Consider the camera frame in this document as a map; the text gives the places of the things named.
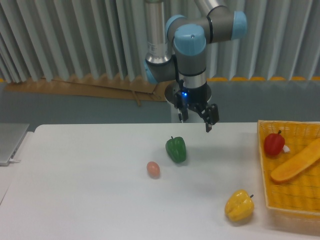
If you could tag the green bell pepper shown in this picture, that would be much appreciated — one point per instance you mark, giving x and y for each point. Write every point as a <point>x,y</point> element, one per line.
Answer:
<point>176,149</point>

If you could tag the brown egg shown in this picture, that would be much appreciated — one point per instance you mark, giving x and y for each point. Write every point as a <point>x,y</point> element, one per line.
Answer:
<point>153,169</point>

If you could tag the yellow bell pepper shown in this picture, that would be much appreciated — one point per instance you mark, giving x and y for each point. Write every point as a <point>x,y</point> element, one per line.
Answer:
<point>239,206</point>

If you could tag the red bell pepper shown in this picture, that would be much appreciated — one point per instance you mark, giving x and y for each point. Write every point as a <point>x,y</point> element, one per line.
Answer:
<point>274,143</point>

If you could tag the brown cardboard sheet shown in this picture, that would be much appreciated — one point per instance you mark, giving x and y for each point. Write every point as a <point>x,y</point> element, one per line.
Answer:
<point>115,88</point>

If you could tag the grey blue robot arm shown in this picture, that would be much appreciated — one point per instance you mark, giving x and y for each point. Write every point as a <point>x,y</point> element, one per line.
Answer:
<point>177,54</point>

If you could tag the small white object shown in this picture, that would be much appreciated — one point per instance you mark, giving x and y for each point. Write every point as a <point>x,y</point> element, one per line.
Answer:
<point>286,149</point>

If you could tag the yellow woven basket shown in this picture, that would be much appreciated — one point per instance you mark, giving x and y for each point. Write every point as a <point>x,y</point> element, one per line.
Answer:
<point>301,194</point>

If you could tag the white cable plug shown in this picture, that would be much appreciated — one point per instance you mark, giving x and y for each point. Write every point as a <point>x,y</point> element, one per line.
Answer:
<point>13,161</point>

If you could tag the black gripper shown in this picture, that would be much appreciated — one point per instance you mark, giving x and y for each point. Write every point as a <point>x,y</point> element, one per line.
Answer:
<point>187,98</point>

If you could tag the silver laptop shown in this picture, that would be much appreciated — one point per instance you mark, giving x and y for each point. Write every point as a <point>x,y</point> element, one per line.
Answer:
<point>11,137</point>

